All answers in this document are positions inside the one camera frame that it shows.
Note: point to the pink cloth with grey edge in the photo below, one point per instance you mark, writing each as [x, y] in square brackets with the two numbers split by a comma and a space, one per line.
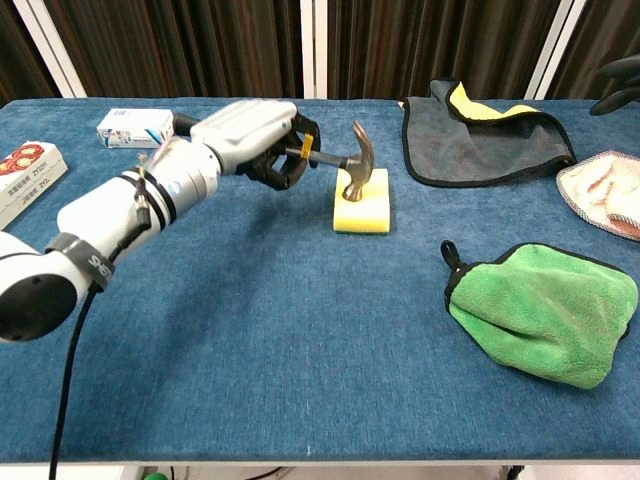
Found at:
[610, 195]

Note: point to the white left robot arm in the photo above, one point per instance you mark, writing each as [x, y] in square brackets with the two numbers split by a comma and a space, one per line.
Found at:
[100, 220]

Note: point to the yellow sponge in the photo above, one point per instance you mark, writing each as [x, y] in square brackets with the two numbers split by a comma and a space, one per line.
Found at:
[372, 210]

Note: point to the white frame post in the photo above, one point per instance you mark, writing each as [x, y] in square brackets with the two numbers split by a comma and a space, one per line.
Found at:
[555, 50]
[50, 50]
[314, 50]

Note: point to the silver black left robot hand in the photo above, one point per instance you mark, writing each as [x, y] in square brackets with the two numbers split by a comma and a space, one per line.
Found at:
[240, 132]

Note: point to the long white box, red print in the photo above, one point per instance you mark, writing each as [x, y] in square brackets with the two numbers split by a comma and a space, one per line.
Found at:
[25, 180]

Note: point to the small white blue box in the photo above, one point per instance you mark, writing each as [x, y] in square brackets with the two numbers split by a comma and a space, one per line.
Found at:
[132, 127]

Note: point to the grey cloth with yellow lining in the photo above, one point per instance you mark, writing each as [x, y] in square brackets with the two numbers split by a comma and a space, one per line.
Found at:
[480, 150]

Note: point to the blue table mat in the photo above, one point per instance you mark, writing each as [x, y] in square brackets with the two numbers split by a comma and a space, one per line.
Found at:
[280, 340]

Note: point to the dark pleated curtain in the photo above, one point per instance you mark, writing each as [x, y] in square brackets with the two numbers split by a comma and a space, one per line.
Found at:
[200, 45]

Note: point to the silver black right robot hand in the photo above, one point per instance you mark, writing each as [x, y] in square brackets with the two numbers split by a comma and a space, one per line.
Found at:
[622, 87]

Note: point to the green microfibre cloth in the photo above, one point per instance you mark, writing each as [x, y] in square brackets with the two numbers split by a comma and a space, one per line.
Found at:
[540, 315]

